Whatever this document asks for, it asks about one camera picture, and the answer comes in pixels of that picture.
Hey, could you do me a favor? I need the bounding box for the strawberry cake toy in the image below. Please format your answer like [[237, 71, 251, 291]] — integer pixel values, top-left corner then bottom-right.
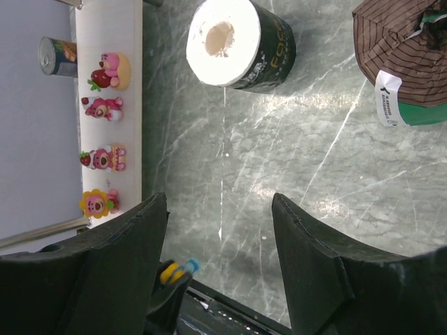
[[79, 144, 126, 172]]

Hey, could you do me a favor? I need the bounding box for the yellow pink lion toy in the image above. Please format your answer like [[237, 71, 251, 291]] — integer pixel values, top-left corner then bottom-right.
[[79, 188, 120, 219]]

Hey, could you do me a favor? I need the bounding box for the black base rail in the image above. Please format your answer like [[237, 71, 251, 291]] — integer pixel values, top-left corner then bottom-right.
[[176, 280, 292, 335]]

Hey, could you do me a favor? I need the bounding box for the brown and green cup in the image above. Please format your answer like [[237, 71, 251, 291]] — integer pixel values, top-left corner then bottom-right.
[[353, 0, 446, 127]]

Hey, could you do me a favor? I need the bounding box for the yellow bee toy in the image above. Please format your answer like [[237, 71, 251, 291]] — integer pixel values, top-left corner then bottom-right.
[[159, 258, 200, 285]]

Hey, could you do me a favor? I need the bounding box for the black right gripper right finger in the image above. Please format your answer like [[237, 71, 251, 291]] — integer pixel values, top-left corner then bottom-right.
[[272, 193, 446, 334]]

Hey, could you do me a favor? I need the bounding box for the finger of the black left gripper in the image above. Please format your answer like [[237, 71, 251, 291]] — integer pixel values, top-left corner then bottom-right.
[[146, 274, 192, 334]]

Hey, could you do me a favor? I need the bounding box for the metal food can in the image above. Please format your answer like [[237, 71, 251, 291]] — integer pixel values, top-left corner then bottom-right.
[[38, 36, 78, 78]]

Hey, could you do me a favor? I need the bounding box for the pink donut toy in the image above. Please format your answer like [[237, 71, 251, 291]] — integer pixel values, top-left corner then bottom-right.
[[87, 52, 131, 92]]

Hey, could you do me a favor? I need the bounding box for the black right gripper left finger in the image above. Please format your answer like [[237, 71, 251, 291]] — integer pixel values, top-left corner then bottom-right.
[[1, 193, 168, 334]]

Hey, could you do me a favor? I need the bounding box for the black and white tape roll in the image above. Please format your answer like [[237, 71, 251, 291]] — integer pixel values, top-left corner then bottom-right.
[[186, 1, 296, 93]]

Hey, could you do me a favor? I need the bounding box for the pink red mushroom toy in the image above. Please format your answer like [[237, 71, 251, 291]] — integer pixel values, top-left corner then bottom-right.
[[81, 97, 124, 121]]

